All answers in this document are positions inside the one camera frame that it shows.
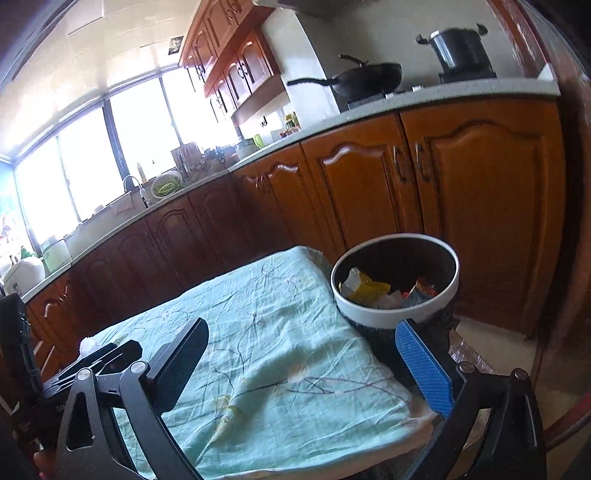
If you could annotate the red snack wrapper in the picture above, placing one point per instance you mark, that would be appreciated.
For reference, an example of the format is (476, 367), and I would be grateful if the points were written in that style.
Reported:
(422, 286)

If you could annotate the clear plastic wrapper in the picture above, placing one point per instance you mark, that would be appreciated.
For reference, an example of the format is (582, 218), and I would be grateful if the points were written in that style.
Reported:
(392, 300)

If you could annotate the black cooking pot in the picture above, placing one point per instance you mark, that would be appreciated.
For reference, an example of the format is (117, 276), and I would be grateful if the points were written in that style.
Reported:
(457, 50)

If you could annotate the gas stove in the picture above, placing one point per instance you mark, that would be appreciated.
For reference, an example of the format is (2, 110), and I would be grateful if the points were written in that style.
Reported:
(369, 101)

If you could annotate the black bin with white rim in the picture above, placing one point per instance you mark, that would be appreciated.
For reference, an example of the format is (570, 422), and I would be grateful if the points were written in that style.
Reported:
(378, 318)

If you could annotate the black induction cooker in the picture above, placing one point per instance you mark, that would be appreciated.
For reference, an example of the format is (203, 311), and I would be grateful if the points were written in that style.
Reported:
(466, 77)

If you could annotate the light green floral tablecloth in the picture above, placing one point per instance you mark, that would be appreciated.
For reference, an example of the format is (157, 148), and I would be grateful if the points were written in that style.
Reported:
(277, 332)

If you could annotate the wooden base cabinets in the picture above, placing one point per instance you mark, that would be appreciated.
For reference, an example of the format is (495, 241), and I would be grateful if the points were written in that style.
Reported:
(480, 207)

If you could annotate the grey kitchen countertop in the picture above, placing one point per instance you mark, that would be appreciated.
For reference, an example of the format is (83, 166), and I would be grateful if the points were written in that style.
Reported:
(485, 92)

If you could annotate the utensil holder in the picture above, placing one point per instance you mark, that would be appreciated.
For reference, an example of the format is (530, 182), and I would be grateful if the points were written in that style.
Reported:
(184, 159)

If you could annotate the yellow snack packet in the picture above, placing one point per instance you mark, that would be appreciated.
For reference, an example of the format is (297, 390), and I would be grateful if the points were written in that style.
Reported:
(369, 288)

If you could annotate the black wok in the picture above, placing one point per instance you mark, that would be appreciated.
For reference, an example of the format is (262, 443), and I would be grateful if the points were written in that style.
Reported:
(369, 78)

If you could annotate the green cup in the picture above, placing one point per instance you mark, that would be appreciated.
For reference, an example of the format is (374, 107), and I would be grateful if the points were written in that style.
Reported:
(258, 142)

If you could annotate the range hood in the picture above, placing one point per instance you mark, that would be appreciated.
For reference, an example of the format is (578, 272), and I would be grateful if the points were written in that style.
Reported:
(314, 7)

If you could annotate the white rice cooker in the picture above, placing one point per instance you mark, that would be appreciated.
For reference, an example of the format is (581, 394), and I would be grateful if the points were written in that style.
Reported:
(25, 274)

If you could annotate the wooden wall cabinets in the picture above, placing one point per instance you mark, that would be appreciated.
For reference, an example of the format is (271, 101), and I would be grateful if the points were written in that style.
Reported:
(240, 64)

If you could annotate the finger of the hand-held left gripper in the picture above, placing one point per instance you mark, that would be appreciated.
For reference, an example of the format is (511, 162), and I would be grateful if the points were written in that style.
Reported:
(122, 351)
(62, 376)

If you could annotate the glass jar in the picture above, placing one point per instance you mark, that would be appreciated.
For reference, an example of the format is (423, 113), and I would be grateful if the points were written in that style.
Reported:
(291, 123)

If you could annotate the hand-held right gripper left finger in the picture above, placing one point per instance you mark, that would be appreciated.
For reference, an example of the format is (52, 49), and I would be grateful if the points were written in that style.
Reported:
(184, 360)

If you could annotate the bowl of green vegetables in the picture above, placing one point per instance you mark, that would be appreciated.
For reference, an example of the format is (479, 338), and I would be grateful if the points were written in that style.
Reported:
(166, 187)

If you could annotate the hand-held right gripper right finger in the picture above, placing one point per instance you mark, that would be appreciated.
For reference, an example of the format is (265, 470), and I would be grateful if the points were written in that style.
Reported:
(422, 364)

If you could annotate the pale green pot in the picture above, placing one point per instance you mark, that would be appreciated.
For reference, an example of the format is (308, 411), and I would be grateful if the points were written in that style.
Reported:
(55, 254)

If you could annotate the clear plastic table cover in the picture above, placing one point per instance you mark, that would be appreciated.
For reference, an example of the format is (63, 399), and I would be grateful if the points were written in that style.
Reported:
(471, 350)

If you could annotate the kitchen window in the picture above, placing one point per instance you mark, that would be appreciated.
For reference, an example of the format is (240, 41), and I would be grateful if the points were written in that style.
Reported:
(83, 161)

